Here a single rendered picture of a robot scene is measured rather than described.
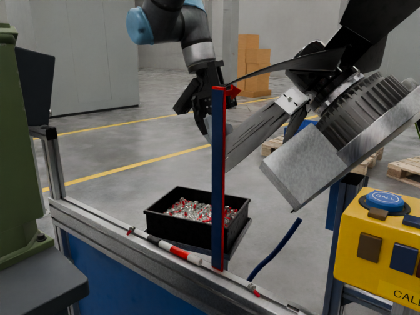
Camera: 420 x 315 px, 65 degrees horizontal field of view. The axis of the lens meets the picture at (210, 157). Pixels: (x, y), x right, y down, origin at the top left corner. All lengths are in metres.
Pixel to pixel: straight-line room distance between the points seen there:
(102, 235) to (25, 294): 0.43
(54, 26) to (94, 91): 1.33
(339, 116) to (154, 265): 0.51
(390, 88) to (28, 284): 0.74
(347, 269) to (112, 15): 7.08
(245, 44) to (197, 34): 8.40
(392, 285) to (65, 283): 0.36
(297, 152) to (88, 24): 6.49
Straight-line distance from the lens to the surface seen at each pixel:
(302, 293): 1.97
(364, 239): 0.40
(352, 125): 0.80
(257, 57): 8.95
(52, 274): 0.44
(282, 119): 0.85
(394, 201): 0.43
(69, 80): 6.88
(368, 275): 0.43
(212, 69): 0.78
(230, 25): 7.02
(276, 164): 0.76
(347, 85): 0.84
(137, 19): 0.74
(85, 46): 7.01
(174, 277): 0.69
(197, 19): 0.81
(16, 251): 0.48
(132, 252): 0.76
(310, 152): 0.78
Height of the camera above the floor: 1.25
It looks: 18 degrees down
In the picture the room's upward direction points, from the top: straight up
